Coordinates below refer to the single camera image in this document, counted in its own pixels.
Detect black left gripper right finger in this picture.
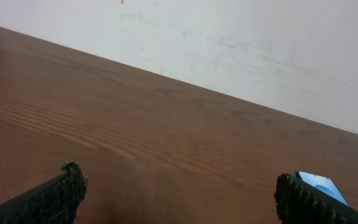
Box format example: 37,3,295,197
274,173,358,224

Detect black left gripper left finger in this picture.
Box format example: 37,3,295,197
0,162,88,224

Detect blue screen smartphone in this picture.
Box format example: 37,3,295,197
296,171,349,206

